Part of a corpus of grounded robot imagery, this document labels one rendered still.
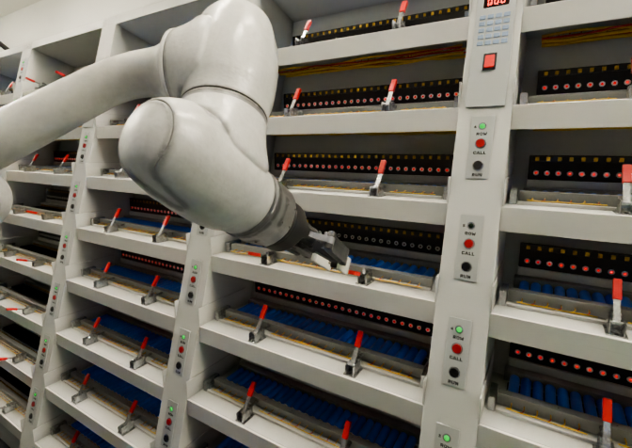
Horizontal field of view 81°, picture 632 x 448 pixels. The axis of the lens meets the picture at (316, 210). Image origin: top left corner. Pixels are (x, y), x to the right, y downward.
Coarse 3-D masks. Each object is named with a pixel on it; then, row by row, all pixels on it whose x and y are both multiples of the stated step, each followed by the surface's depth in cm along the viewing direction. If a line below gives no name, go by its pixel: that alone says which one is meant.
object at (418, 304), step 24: (216, 240) 103; (240, 240) 109; (216, 264) 102; (240, 264) 97; (288, 264) 94; (288, 288) 90; (312, 288) 86; (336, 288) 83; (360, 288) 79; (384, 288) 78; (408, 288) 78; (432, 288) 76; (408, 312) 75; (432, 312) 72
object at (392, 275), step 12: (240, 252) 102; (264, 252) 99; (276, 252) 97; (288, 252) 97; (300, 264) 92; (312, 264) 92; (360, 264) 86; (372, 276) 84; (384, 276) 82; (396, 276) 81; (408, 276) 79; (420, 276) 79
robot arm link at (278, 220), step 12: (276, 180) 46; (276, 192) 44; (288, 192) 47; (276, 204) 44; (288, 204) 46; (276, 216) 44; (288, 216) 47; (264, 228) 44; (276, 228) 45; (288, 228) 47; (252, 240) 46; (264, 240) 46; (276, 240) 47
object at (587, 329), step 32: (544, 256) 78; (576, 256) 75; (608, 256) 72; (512, 288) 72; (544, 288) 74; (576, 288) 74; (608, 288) 72; (512, 320) 65; (544, 320) 64; (576, 320) 64; (608, 320) 59; (576, 352) 60; (608, 352) 58
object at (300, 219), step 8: (296, 208) 50; (296, 216) 49; (304, 216) 51; (296, 224) 49; (304, 224) 51; (288, 232) 48; (296, 232) 50; (304, 232) 51; (280, 240) 48; (288, 240) 49; (296, 240) 50; (304, 240) 52; (312, 240) 52; (272, 248) 51; (280, 248) 50; (288, 248) 51
